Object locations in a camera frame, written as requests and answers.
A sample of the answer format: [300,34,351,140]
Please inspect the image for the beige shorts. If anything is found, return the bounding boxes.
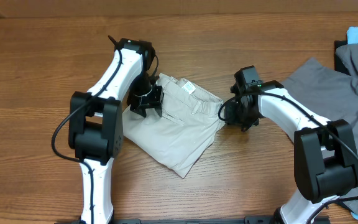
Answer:
[122,73,224,178]

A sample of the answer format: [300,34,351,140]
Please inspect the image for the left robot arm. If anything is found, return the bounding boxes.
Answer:
[68,39,163,223]

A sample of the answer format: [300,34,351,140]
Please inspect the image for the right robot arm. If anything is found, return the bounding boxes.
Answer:
[218,66,358,223]

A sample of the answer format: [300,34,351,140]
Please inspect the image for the black garment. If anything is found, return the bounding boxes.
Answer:
[334,40,349,75]

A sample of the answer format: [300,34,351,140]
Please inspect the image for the grey shorts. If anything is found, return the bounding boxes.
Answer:
[283,44,358,215]

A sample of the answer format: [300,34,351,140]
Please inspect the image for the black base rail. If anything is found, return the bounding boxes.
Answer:
[54,214,332,224]

